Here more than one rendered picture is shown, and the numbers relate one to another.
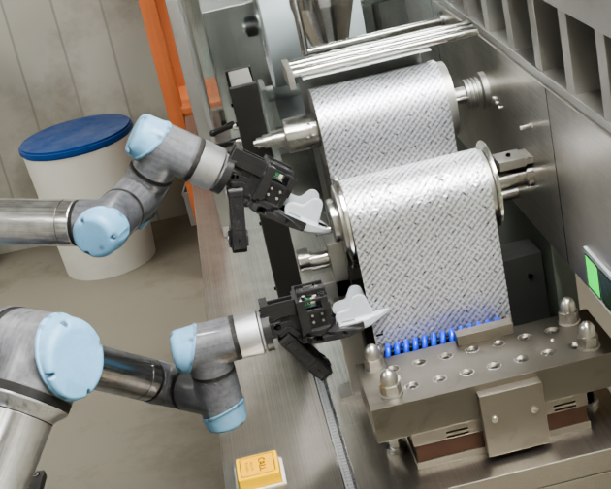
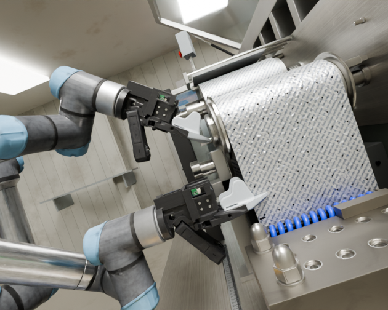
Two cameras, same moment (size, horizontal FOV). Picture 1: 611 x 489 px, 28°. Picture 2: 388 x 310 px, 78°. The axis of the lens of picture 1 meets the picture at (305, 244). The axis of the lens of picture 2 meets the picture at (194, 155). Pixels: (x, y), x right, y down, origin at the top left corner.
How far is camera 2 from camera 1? 155 cm
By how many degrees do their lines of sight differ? 21
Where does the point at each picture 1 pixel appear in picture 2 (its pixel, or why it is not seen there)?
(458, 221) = (315, 107)
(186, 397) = (108, 286)
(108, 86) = (178, 182)
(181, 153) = (85, 84)
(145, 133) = (58, 72)
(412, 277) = (283, 163)
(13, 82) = (154, 184)
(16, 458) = not seen: outside the picture
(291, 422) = (202, 301)
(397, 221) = (261, 113)
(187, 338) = (95, 232)
